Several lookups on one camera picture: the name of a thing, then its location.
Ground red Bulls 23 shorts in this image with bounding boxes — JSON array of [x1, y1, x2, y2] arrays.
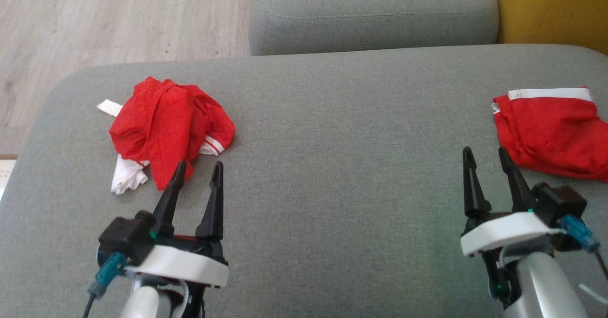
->
[[492, 87, 608, 184]]

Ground small grey sofa cushion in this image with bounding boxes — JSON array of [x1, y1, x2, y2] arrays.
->
[[249, 0, 500, 56]]

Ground white laundry basket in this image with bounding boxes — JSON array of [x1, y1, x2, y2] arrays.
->
[[0, 154, 18, 201]]

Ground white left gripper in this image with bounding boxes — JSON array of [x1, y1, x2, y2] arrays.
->
[[124, 160, 230, 291]]

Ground right cable with blue connector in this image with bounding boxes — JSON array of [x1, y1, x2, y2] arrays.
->
[[560, 215, 608, 281]]

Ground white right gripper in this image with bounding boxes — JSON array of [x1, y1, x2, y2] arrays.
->
[[459, 147, 567, 258]]

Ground cable with blue connector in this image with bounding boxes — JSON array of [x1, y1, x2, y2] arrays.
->
[[83, 253, 129, 318], [560, 215, 608, 281]]

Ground red and white jersey shirt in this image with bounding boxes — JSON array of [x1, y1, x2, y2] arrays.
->
[[97, 76, 236, 196]]

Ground left cable with blue connector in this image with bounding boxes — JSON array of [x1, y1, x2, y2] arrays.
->
[[83, 253, 129, 318]]

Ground large grey sofa seat cushion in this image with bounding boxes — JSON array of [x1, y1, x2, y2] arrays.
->
[[0, 44, 608, 318]]

